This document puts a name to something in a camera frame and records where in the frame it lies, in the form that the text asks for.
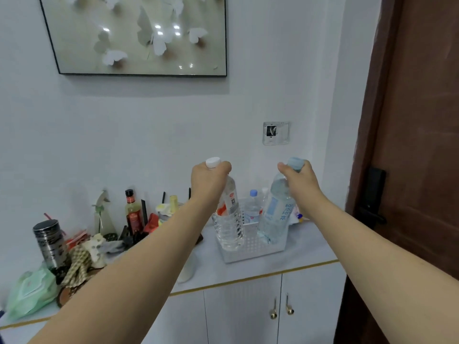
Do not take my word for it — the clear wall switch panel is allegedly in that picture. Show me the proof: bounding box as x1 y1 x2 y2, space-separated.
262 121 290 146

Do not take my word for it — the red label white cap bottle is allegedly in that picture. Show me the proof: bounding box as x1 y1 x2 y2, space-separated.
205 157 246 252

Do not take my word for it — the person's right forearm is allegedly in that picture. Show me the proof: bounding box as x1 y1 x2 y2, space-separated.
292 193 459 344

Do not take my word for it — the red packet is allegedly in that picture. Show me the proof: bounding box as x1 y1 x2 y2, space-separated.
143 213 160 234

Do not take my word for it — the blue label water bottle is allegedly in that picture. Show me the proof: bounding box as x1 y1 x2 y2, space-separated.
257 157 306 245

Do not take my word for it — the small blue cap water bottle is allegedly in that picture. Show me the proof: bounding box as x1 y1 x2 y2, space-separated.
245 189 261 223

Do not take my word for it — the white cup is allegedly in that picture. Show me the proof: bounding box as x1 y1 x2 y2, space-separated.
177 251 198 284

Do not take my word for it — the steel thermos flask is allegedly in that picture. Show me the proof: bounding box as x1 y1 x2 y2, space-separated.
33 219 69 271

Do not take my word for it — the round wooden tray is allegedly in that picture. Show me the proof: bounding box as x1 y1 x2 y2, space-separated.
56 269 103 308

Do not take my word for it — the dark sauce bottle red label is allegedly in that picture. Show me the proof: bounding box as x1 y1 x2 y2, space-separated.
125 189 144 236

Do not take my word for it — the brown wooden door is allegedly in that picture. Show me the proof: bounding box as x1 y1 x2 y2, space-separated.
333 0 459 344

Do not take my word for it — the person's left hand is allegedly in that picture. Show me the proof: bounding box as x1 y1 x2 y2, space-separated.
190 161 233 206

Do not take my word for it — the green wet wipes packet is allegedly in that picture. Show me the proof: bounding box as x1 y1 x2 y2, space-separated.
6 266 60 321

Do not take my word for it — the white cabinet with gold trim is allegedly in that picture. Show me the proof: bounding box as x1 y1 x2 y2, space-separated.
0 220 348 344

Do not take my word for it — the framed butterfly picture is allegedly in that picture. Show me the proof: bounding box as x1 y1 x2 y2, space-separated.
38 0 228 78

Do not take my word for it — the checked cloth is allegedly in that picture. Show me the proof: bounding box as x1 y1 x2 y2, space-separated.
60 243 94 287

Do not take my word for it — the clear spray bottle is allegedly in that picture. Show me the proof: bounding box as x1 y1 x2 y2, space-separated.
92 190 117 237

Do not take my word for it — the person's right hand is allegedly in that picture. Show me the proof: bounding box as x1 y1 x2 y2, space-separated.
277 159 322 204

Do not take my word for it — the person's left forearm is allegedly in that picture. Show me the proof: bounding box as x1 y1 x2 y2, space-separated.
30 194 219 344

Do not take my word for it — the black door lock handle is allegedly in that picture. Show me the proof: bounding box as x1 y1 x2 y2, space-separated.
355 167 387 225

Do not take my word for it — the white plastic basket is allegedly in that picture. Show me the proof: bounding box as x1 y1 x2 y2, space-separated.
214 197 292 264

